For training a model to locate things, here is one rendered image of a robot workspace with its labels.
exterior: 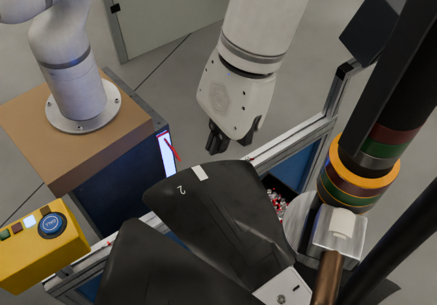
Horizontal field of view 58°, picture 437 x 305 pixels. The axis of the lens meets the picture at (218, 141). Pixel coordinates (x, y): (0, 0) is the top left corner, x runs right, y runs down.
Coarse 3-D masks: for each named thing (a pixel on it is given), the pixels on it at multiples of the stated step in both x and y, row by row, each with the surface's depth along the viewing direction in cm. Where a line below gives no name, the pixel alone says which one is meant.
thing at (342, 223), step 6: (336, 210) 25; (342, 210) 25; (348, 210) 25; (336, 216) 25; (342, 216) 25; (348, 216) 25; (354, 216) 25; (330, 222) 25; (336, 222) 24; (342, 222) 24; (348, 222) 24; (330, 228) 24; (336, 228) 24; (342, 228) 24; (348, 228) 24; (336, 234) 24; (342, 234) 24; (348, 234) 24
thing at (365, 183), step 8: (336, 136) 25; (336, 144) 25; (336, 152) 24; (336, 160) 24; (336, 168) 24; (344, 168) 24; (344, 176) 23; (352, 176) 23; (384, 176) 23; (392, 176) 23; (360, 184) 23; (368, 184) 23; (376, 184) 23; (384, 184) 23; (328, 192) 26
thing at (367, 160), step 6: (360, 156) 22; (366, 156) 22; (360, 162) 22; (366, 162) 22; (372, 162) 22; (378, 162) 22; (384, 162) 22; (390, 162) 22; (372, 168) 22; (378, 168) 22; (384, 168) 22
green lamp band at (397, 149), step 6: (366, 138) 21; (366, 144) 21; (372, 144) 21; (378, 144) 20; (384, 144) 20; (402, 144) 20; (408, 144) 21; (366, 150) 21; (372, 150) 21; (378, 150) 21; (384, 150) 21; (390, 150) 21; (396, 150) 21; (402, 150) 21; (378, 156) 21; (384, 156) 21; (390, 156) 21
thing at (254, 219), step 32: (224, 160) 72; (160, 192) 63; (192, 192) 65; (224, 192) 66; (256, 192) 68; (192, 224) 61; (224, 224) 62; (256, 224) 63; (224, 256) 59; (256, 256) 59; (288, 256) 60; (256, 288) 57
